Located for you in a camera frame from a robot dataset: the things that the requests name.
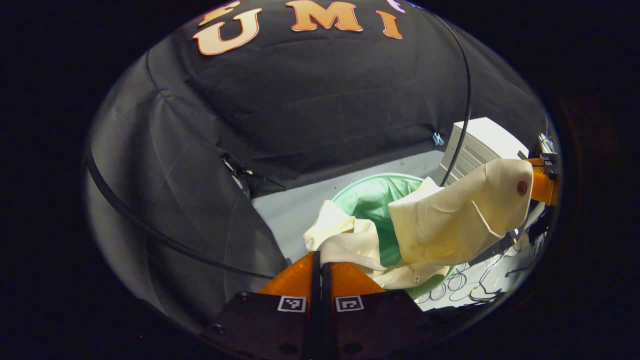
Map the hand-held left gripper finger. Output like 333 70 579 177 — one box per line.
202 251 322 360
321 261 436 360

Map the cream collared shirt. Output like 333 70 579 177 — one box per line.
303 158 534 291

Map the green laundry hamper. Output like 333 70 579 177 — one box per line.
331 172 458 301

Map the black clothes rack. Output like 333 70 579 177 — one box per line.
86 15 473 281

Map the white box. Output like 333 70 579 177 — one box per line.
435 117 530 187

